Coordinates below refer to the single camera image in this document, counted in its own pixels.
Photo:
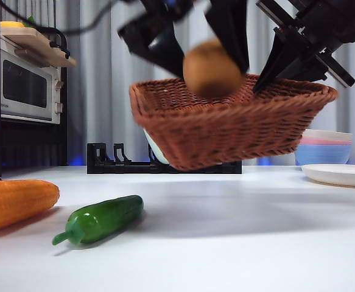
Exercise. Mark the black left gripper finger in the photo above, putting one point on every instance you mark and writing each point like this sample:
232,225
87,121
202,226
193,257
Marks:
229,33
168,54

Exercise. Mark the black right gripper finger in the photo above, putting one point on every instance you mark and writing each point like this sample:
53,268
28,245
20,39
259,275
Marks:
311,71
277,57

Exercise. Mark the tan round potato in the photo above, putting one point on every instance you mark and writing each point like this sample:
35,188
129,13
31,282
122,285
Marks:
210,70

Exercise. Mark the brown wicker basket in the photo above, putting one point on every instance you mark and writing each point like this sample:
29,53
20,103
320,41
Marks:
226,134

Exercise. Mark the glossy green cucumber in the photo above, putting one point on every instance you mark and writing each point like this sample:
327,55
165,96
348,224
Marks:
104,217

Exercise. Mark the orange plastic corn cob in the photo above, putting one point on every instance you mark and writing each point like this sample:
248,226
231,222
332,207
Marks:
16,202

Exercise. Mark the cream bowl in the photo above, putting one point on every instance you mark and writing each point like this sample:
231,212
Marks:
332,134

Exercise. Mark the pink bowl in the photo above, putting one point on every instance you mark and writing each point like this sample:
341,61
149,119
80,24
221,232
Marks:
326,141

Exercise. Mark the grey pleated curtain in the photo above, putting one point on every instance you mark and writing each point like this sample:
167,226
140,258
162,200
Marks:
104,91

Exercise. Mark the pale green plate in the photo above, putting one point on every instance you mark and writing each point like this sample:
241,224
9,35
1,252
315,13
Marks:
157,150

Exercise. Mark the white flat plate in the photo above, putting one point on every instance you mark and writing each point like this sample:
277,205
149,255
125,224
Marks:
338,175

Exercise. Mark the black dish rack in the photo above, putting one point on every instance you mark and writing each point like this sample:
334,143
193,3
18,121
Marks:
128,168

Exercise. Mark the light wooden board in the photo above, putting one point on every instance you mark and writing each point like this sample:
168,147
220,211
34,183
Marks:
43,51

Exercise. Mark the green leafy sprig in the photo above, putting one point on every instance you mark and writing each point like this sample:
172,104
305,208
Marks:
30,20

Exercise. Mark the cream toaster oven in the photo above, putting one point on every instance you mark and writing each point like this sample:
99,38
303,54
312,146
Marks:
25,88

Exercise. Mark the yellow food item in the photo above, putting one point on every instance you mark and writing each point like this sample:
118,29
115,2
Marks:
11,24

